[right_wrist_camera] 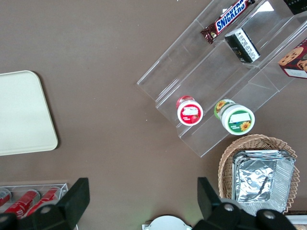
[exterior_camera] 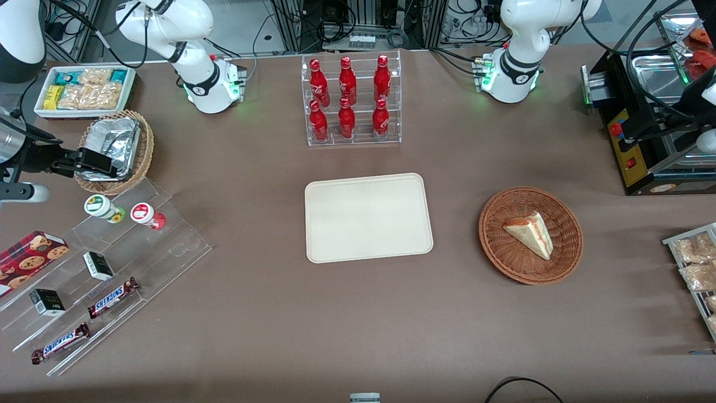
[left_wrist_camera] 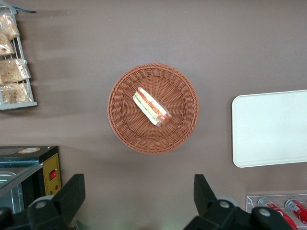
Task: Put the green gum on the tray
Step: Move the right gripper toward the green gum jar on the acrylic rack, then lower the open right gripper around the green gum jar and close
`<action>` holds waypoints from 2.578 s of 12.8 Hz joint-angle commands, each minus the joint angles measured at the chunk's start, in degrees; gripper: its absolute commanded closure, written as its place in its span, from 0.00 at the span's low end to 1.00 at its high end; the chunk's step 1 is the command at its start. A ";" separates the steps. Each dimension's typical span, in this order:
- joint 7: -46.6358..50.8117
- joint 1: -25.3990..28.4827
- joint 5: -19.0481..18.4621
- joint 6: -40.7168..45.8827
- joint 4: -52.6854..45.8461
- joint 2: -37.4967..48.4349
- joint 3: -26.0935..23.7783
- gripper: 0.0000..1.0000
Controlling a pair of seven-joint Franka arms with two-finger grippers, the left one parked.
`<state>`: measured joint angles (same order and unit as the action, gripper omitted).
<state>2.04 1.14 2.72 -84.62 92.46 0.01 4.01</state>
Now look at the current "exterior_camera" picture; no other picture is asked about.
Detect black floor cable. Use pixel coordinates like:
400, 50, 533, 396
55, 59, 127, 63
483, 377, 566, 403

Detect red cola bottle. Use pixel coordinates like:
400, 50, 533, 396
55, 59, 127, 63
309, 100, 330, 143
373, 54, 392, 105
371, 98, 390, 140
338, 55, 358, 106
309, 58, 331, 107
337, 97, 357, 140

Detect grey wire rack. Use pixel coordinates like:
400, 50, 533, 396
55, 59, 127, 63
662, 222, 716, 343

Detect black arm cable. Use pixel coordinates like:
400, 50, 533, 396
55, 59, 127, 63
47, 0, 153, 70
580, 0, 716, 126

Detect clear acrylic bottle rack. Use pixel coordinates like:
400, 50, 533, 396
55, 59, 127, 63
300, 50, 403, 148

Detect Snickers bar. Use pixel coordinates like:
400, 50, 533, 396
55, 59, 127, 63
31, 322, 91, 365
87, 277, 140, 320

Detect small clear cracker bag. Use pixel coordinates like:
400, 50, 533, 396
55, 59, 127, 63
78, 68, 113, 86

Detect cream plastic tray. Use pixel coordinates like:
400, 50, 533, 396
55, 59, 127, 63
304, 172, 435, 264

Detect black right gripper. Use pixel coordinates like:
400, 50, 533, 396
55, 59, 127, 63
21, 133, 119, 182

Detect clear acrylic stepped stand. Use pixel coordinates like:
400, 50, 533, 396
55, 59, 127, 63
0, 178, 213, 377

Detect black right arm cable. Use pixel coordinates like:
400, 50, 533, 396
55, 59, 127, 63
47, 0, 153, 70

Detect steel tray with red packs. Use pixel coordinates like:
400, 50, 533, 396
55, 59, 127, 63
657, 10, 716, 86

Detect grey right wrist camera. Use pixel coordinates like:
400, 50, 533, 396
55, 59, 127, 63
0, 182, 51, 205

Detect large clear cracker bag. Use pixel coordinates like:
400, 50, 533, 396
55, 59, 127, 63
58, 82, 122, 110

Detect red gum bottle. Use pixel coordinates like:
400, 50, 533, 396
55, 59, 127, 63
130, 202, 167, 231

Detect light wicker basket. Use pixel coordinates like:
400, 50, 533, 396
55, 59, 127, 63
74, 110, 155, 196

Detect brown wicker basket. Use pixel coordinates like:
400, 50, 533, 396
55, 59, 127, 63
478, 186, 584, 286

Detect black machine with yellow panel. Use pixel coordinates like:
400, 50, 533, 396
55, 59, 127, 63
581, 49, 716, 196

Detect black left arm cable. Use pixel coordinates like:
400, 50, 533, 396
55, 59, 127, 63
580, 0, 716, 126

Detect wrapped sandwich wedge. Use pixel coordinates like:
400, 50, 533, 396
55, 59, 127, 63
502, 211, 554, 261

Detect small black box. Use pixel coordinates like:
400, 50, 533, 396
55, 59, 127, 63
82, 251, 115, 282
29, 288, 66, 317

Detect green gum bottle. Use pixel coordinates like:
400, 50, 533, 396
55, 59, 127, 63
84, 194, 126, 224

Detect red cookie box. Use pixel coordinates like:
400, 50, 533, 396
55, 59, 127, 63
0, 230, 70, 298

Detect stack of foil trays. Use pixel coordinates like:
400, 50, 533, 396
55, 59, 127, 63
81, 117, 141, 181

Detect aluminium frame shelving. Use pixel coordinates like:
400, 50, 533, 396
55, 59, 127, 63
267, 0, 451, 54

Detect white snack container box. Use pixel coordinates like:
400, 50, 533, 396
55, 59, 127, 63
34, 65, 138, 120

